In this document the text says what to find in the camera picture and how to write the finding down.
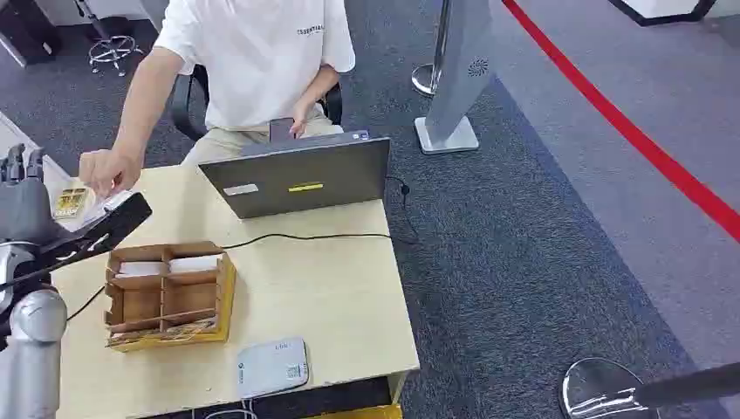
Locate person's right hand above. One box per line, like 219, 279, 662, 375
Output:
78, 148, 143, 201

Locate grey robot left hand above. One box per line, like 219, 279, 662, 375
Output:
0, 143, 65, 246

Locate person's left hand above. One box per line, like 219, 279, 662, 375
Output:
288, 100, 314, 140

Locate dark smartphone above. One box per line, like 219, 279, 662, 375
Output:
268, 117, 298, 145

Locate yellow printed card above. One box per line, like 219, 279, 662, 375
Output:
53, 187, 90, 220

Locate grey laptop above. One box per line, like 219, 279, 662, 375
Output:
197, 129, 392, 221

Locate person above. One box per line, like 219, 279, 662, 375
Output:
152, 0, 357, 168

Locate black office chair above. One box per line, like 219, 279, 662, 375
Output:
169, 63, 344, 143

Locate white card stack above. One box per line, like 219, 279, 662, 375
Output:
116, 260, 167, 280
168, 254, 224, 275

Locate chrome stool base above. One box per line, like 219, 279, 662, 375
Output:
73, 0, 146, 78

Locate wooden compartment card box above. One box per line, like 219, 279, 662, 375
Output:
103, 241, 237, 354

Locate black bag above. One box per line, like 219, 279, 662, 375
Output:
0, 0, 64, 68

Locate grey standing kiosk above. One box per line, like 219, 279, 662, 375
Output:
414, 0, 497, 156

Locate yellow printed cards in row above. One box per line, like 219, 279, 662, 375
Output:
107, 319, 220, 350

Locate yellow box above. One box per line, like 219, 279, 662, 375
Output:
305, 403, 404, 419

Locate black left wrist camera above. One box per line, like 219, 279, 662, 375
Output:
51, 190, 154, 268

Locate black cable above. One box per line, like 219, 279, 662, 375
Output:
65, 175, 419, 323

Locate chrome stanchion post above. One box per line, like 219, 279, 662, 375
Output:
410, 0, 453, 98

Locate white cable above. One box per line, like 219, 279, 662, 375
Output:
191, 399, 259, 419

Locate black frame stand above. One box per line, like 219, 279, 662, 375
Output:
606, 0, 719, 28

